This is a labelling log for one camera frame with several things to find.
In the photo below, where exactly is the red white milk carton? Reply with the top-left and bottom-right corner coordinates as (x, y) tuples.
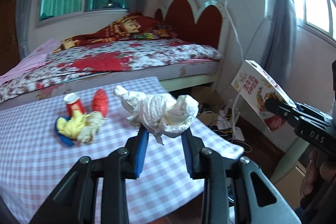
(231, 60), (295, 132)

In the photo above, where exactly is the white tissue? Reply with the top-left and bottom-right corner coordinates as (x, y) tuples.
(113, 85), (199, 144)

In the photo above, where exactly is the person's right hand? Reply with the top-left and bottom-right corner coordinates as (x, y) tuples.
(299, 148), (335, 198)

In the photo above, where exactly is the grey curtain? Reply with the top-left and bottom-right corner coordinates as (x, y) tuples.
(262, 0), (297, 83)

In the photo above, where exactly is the white wifi router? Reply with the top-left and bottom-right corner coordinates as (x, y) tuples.
(223, 100), (245, 142)

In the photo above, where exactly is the red crumpled plastic bag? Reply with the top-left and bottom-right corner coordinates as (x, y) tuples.
(92, 89), (108, 118)

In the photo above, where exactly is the yellow crumpled cloth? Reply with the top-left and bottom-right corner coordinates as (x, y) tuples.
(56, 110), (86, 139)

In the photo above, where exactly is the red paper cup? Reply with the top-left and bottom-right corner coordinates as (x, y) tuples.
(64, 93), (85, 117)

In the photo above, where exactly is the pink checkered tablecloth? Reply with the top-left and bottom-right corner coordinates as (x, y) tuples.
(0, 76), (245, 224)

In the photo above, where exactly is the bed with floral sheet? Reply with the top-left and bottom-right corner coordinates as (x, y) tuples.
(1, 39), (223, 110)

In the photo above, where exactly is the red heart headboard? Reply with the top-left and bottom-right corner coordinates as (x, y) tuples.
(154, 0), (230, 54)

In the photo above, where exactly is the red patterned blanket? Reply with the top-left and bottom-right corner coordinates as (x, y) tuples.
(54, 12), (177, 53)

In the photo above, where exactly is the pink folded sheet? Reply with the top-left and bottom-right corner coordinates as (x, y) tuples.
(0, 39), (61, 85)

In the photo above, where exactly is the brown wooden door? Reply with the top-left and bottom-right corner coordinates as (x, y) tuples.
(0, 0), (20, 75)

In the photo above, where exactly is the white power cable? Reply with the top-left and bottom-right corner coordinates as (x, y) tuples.
(209, 0), (253, 151)

